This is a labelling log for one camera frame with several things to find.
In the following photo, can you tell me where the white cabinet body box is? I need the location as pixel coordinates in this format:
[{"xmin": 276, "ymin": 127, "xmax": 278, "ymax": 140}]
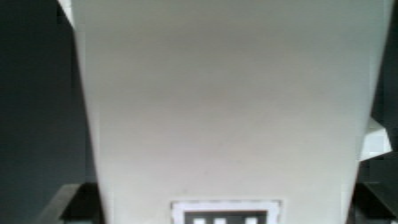
[{"xmin": 361, "ymin": 119, "xmax": 393, "ymax": 160}]

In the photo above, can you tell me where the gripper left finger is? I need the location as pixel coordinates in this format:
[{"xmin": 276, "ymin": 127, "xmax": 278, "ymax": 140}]
[{"xmin": 34, "ymin": 183, "xmax": 105, "ymax": 224}]

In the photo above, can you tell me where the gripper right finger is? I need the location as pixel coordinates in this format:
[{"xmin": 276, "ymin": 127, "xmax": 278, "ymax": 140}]
[{"xmin": 349, "ymin": 182, "xmax": 398, "ymax": 224}]

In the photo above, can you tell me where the white cabinet top block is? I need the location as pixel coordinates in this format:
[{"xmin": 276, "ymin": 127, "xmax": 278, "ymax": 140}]
[{"xmin": 59, "ymin": 0, "xmax": 395, "ymax": 224}]

